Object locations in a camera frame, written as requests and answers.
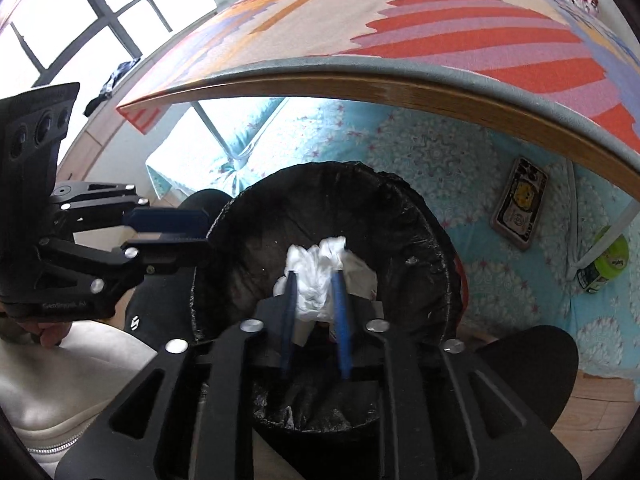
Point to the green lidded jar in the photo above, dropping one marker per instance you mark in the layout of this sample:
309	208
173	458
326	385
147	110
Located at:
607	260

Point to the person's leg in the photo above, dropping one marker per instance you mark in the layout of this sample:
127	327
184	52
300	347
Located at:
150	310
525	370

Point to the colourful patterned folding table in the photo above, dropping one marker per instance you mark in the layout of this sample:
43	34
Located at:
450	35

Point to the dark crumpled clothes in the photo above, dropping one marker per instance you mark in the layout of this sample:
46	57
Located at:
107	87

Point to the person's left hand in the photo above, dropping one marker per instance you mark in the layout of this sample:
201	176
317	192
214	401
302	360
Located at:
47	335

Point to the white tissue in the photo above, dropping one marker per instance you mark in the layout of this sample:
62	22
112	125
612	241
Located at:
312	270

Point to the person's right leg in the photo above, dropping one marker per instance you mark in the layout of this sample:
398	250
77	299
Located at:
525	370

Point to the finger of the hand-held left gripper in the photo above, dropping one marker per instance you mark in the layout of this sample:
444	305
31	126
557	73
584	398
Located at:
170	221
170	250

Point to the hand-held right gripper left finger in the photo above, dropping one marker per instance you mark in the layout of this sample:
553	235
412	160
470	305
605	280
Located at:
289	320

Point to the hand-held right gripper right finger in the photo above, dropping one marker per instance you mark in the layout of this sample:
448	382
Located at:
342	320

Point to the black bin with liner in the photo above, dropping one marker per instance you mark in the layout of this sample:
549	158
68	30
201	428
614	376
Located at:
250	240

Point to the person's left forearm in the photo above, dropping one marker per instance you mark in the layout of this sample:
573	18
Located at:
75	390

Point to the black framed window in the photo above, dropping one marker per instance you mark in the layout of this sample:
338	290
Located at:
111	17

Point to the person's left leg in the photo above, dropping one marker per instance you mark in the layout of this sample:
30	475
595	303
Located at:
150	310

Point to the phone in patterned case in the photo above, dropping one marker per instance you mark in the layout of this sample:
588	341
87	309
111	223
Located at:
520	205

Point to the beige window seat cabinet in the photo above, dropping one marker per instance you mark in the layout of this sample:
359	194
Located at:
95	135

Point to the bed with blue sheet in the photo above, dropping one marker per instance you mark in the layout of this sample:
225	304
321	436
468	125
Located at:
450	160

